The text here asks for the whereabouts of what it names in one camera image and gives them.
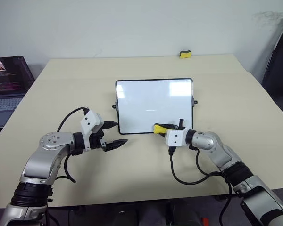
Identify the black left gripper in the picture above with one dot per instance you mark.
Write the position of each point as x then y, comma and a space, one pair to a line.
95, 141

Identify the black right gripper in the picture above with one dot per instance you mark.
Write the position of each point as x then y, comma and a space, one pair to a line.
177, 127

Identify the yellow and black eraser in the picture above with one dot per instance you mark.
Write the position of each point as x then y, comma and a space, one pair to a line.
158, 129
185, 55

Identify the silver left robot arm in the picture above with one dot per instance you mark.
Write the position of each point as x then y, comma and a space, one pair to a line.
41, 162

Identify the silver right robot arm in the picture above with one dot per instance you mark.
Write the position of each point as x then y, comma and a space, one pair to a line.
228, 157

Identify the small black-framed whiteboard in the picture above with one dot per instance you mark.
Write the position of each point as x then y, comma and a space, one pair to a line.
153, 103

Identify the open dark laptop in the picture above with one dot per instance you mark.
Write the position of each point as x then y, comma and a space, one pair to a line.
7, 80

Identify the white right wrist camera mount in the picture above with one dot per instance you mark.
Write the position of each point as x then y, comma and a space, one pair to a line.
175, 139

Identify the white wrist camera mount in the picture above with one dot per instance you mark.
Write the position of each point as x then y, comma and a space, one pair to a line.
90, 121
175, 139

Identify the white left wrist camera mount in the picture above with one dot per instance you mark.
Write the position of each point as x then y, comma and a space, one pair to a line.
90, 121

